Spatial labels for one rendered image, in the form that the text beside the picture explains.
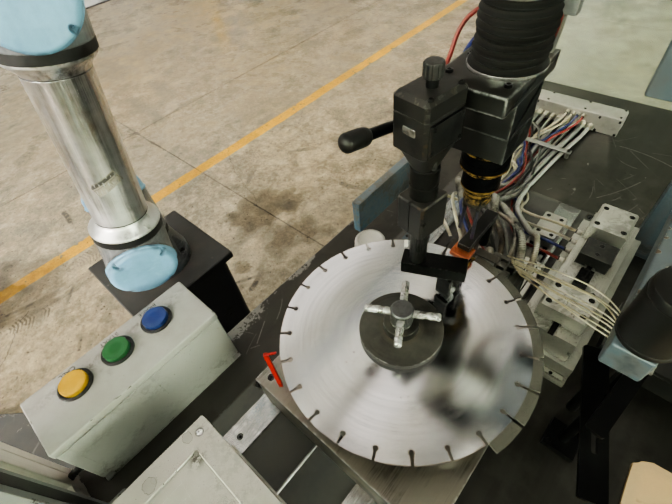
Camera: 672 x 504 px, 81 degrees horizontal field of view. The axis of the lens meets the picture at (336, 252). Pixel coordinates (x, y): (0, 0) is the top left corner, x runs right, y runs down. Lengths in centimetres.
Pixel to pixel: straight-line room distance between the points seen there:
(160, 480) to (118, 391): 15
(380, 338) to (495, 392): 15
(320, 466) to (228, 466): 18
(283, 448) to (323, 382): 22
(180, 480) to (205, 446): 4
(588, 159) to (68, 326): 207
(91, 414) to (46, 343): 149
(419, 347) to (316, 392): 14
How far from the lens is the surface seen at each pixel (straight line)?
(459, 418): 51
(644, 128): 141
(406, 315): 50
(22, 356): 220
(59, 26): 58
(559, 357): 74
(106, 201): 71
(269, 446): 72
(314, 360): 54
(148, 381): 69
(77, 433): 69
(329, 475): 69
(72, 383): 72
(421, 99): 37
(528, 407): 53
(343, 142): 38
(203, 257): 99
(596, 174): 119
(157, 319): 71
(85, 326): 211
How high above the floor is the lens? 143
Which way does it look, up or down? 49 degrees down
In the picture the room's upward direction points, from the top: 9 degrees counter-clockwise
